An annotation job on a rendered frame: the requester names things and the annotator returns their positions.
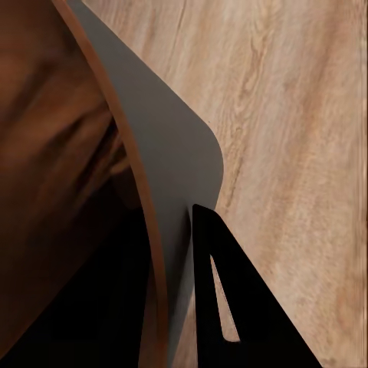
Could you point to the trash can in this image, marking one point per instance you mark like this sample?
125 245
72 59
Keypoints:
88 133

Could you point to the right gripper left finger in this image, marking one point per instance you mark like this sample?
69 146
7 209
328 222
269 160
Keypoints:
96 319

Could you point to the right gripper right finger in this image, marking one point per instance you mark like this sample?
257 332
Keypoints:
268 337

